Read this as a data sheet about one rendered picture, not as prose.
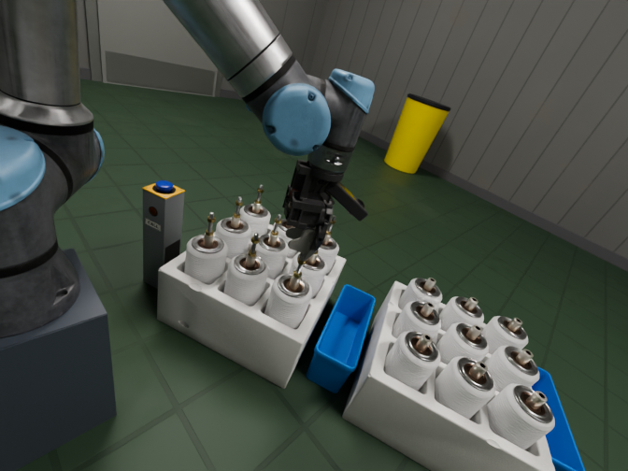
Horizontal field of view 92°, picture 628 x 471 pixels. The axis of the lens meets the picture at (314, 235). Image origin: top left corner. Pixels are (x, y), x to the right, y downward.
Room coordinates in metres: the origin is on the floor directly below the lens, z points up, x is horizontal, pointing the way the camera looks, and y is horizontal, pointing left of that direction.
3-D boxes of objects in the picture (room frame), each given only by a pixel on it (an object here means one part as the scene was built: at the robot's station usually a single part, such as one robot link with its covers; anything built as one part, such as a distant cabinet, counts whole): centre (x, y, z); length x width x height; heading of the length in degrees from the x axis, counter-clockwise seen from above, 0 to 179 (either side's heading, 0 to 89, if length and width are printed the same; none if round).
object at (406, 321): (0.61, -0.33, 0.16); 0.10 x 0.10 x 0.18
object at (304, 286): (0.54, 0.01, 0.25); 0.08 x 0.08 x 0.01
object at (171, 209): (0.66, 0.40, 0.16); 0.07 x 0.07 x 0.31; 79
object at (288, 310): (0.55, 0.01, 0.16); 0.10 x 0.10 x 0.18
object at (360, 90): (0.54, 0.02, 0.64); 0.09 x 0.08 x 0.11; 110
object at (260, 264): (0.57, 0.12, 0.25); 0.08 x 0.08 x 0.01
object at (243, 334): (0.68, 0.10, 0.09); 0.39 x 0.39 x 0.18; 79
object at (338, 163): (0.54, 0.02, 0.57); 0.08 x 0.08 x 0.05
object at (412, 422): (0.58, -0.44, 0.09); 0.39 x 0.39 x 0.18; 77
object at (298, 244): (0.52, 0.02, 0.38); 0.06 x 0.03 x 0.09; 112
